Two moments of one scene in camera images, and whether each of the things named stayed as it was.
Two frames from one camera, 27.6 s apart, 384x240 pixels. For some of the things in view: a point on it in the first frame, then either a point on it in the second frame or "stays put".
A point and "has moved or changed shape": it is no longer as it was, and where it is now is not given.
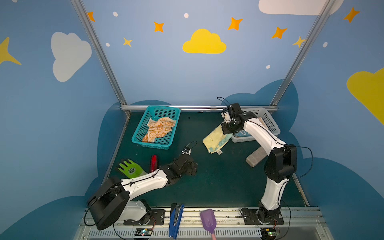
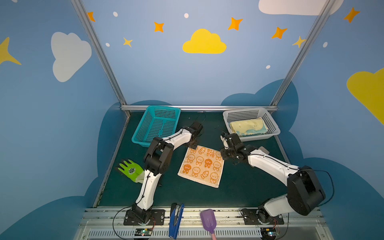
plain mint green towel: [217, 141] has moved or changed shape
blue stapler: [176, 213] stays put
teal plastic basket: [157, 127] stays put
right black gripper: [227, 127] to [229, 154]
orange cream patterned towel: [158, 129] to [203, 165]
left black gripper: [190, 166] to [194, 140]
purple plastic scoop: [209, 221] stays put
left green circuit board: [143, 232] stays put
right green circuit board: [269, 233] stays put
